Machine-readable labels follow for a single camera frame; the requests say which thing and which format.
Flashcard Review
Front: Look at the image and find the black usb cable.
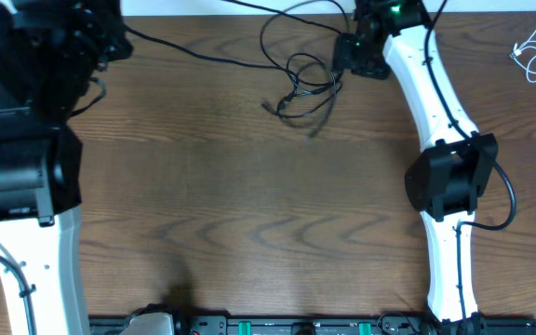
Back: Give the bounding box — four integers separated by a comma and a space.
123, 0, 357, 120

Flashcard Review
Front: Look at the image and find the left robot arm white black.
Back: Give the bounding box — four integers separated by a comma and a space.
0, 0, 132, 334

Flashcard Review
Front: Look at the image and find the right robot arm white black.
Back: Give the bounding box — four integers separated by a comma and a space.
333, 0, 499, 334

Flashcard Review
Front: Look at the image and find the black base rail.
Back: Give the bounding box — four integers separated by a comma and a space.
89, 304, 536, 335

